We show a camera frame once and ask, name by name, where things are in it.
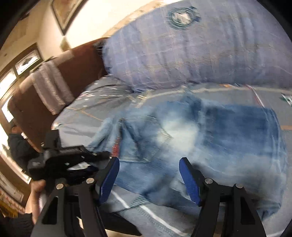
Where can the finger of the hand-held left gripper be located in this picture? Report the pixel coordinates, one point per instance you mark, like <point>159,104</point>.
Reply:
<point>95,153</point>
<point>89,169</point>

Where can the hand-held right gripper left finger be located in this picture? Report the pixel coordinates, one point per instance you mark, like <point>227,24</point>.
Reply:
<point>109,177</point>

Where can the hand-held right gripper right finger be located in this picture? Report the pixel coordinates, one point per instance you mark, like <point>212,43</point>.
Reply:
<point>189,182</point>

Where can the blue denim pants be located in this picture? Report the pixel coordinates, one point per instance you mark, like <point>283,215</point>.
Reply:
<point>205,136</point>

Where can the person's left hand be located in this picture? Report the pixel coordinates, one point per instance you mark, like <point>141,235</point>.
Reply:
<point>34,200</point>

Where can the grey star-printed bedsheet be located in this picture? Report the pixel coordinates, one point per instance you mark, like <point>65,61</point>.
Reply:
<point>91,107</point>

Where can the white towel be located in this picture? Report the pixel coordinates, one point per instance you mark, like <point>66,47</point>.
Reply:
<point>51,86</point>

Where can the brown wooden headboard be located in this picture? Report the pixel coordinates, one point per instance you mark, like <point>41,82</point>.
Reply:
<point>77,68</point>

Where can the wooden framed window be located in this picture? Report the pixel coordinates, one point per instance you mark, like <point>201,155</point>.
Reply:
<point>20,66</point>

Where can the blue plaid pillow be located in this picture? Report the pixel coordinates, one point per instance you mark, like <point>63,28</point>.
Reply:
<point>194,50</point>

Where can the framed wall picture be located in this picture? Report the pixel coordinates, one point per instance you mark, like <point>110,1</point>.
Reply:
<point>66,13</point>

